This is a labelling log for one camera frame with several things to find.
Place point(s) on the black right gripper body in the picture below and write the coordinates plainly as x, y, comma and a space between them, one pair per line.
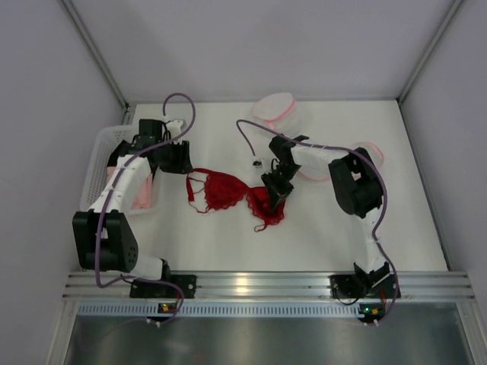
277, 185

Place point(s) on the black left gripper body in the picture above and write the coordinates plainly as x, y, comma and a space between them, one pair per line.
176, 159

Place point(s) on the red lace garment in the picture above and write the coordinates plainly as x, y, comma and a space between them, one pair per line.
209, 190

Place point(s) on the pink-trimmed mesh laundry bag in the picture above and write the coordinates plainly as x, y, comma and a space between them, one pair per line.
279, 112

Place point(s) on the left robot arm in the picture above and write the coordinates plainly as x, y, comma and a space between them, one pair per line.
103, 236

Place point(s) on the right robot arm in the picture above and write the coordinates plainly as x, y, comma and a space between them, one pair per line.
358, 189

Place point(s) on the pink garment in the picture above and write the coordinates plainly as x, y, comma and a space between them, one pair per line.
143, 200

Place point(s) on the white plastic basket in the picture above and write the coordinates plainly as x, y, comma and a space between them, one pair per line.
105, 144

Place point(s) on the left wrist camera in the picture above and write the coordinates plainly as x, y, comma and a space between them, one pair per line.
173, 129

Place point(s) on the aluminium rail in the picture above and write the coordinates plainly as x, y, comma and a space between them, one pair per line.
415, 286

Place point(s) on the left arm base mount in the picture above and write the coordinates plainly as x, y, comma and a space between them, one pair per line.
178, 286

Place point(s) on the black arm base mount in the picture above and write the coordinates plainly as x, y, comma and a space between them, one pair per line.
354, 286

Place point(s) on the perforated cable tray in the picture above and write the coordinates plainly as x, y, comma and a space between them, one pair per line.
223, 310

